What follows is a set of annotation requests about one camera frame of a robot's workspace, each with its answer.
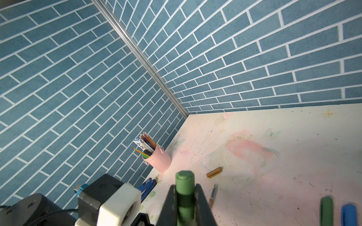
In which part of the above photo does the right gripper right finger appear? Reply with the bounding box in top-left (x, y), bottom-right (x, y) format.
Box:
top-left (194, 184), bottom-right (217, 226)

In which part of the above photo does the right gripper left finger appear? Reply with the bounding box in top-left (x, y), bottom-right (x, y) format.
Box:
top-left (156, 185), bottom-right (178, 226)

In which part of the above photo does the green pen cap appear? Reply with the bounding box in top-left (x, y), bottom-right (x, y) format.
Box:
top-left (175, 170), bottom-right (195, 226)

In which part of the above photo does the brown pen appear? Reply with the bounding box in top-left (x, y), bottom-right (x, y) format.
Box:
top-left (208, 184), bottom-right (218, 209)

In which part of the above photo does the pink pen holder cup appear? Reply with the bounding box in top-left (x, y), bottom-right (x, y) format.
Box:
top-left (142, 144), bottom-right (172, 173)

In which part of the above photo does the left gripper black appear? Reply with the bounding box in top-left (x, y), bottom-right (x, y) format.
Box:
top-left (1, 194), bottom-right (76, 226)

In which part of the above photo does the box in pen cup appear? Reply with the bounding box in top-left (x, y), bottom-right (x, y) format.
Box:
top-left (133, 132), bottom-right (157, 153)

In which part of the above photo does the light green pen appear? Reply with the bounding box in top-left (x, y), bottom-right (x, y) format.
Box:
top-left (320, 196), bottom-right (334, 226)

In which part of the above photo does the blue pen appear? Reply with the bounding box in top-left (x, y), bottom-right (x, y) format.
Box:
top-left (341, 204), bottom-right (358, 226)

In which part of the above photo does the blue stapler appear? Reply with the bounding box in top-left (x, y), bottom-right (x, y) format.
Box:
top-left (138, 178), bottom-right (157, 202)

